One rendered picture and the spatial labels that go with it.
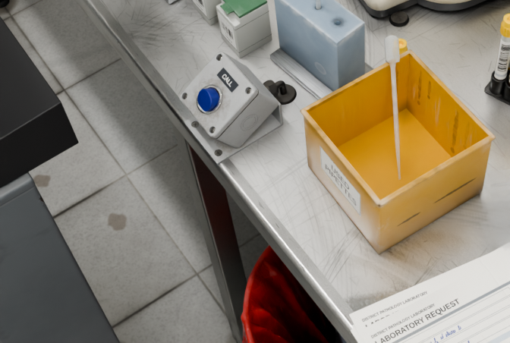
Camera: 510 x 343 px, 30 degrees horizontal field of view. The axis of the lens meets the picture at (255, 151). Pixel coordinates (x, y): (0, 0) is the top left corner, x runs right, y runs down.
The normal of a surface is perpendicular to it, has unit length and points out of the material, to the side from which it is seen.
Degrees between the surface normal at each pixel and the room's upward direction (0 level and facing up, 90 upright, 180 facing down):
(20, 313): 90
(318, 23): 0
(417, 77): 90
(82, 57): 0
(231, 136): 90
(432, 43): 0
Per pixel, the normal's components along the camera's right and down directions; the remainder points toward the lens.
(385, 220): 0.51, 0.68
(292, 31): -0.76, 0.58
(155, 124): -0.10, -0.56
